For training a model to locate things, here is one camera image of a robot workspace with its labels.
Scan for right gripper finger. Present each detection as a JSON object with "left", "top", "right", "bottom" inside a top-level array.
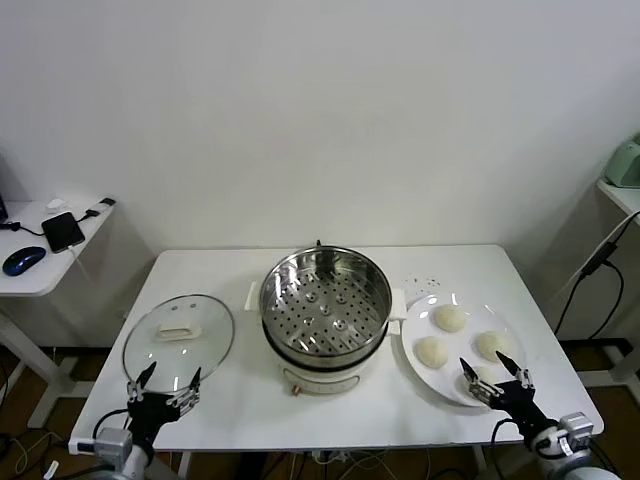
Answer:
[
  {"left": 460, "top": 357, "right": 501, "bottom": 407},
  {"left": 495, "top": 351, "right": 535, "bottom": 390}
]

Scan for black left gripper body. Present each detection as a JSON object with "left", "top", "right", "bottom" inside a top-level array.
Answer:
[{"left": 127, "top": 392, "right": 184, "bottom": 454}]

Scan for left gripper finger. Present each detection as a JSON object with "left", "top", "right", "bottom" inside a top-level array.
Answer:
[
  {"left": 167, "top": 367, "right": 203, "bottom": 415},
  {"left": 125, "top": 362, "right": 157, "bottom": 402}
]

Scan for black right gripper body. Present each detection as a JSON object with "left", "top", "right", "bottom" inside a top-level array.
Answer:
[{"left": 487, "top": 380, "right": 557, "bottom": 446}]

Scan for white steamed baozi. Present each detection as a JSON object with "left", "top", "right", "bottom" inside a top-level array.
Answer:
[
  {"left": 414, "top": 336, "right": 450, "bottom": 369},
  {"left": 469, "top": 366, "right": 499, "bottom": 389},
  {"left": 432, "top": 304, "right": 469, "bottom": 333},
  {"left": 472, "top": 330, "right": 516, "bottom": 361}
]

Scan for round glass pot lid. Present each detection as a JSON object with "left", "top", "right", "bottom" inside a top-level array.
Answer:
[{"left": 122, "top": 293, "right": 236, "bottom": 394}]

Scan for stainless steel steamer basket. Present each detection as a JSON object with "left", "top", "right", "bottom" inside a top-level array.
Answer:
[{"left": 243, "top": 245, "right": 407, "bottom": 357}]

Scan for white round plate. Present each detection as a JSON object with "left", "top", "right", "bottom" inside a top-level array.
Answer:
[{"left": 400, "top": 292, "right": 527, "bottom": 407}]

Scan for white electric cooker base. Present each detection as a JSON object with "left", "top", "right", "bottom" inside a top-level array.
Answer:
[{"left": 262, "top": 319, "right": 401, "bottom": 399}]

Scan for white side table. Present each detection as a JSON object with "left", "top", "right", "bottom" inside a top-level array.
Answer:
[{"left": 0, "top": 199, "right": 117, "bottom": 431}]

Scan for blue computer mouse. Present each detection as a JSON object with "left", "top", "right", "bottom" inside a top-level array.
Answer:
[{"left": 2, "top": 246, "right": 47, "bottom": 276}]

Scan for black smartphone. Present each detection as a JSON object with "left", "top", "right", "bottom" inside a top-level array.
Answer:
[{"left": 40, "top": 211, "right": 85, "bottom": 254}]

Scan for white shelf table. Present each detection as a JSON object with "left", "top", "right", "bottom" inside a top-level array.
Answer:
[{"left": 582, "top": 178, "right": 640, "bottom": 389}]

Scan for dark computer monitor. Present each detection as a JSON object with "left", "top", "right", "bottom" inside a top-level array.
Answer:
[{"left": 0, "top": 149, "right": 10, "bottom": 225}]

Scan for mint green appliance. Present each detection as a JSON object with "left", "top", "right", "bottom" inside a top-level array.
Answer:
[{"left": 603, "top": 132, "right": 640, "bottom": 189}]

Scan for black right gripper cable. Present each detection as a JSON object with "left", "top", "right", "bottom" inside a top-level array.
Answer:
[{"left": 491, "top": 418, "right": 526, "bottom": 446}]

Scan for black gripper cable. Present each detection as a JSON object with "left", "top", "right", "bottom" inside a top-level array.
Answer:
[
  {"left": 93, "top": 409, "right": 132, "bottom": 441},
  {"left": 491, "top": 418, "right": 526, "bottom": 446}
]

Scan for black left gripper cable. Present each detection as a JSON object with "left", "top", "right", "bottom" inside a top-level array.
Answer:
[{"left": 93, "top": 409, "right": 132, "bottom": 441}]

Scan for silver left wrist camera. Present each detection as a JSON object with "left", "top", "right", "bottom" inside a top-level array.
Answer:
[{"left": 74, "top": 427, "right": 134, "bottom": 459}]

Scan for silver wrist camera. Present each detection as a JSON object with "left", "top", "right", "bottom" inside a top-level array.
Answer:
[
  {"left": 74, "top": 427, "right": 134, "bottom": 459},
  {"left": 557, "top": 412, "right": 596, "bottom": 454}
]

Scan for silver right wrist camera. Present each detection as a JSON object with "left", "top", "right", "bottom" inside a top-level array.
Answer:
[{"left": 557, "top": 412, "right": 596, "bottom": 454}]

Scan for white charging cable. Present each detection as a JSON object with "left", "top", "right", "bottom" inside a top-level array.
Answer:
[{"left": 64, "top": 243, "right": 96, "bottom": 286}]

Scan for black power adapter cable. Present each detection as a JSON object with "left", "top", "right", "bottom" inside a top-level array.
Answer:
[{"left": 553, "top": 209, "right": 640, "bottom": 341}]

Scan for black usb adapter cable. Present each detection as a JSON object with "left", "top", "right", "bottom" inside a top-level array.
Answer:
[{"left": 0, "top": 197, "right": 117, "bottom": 237}]

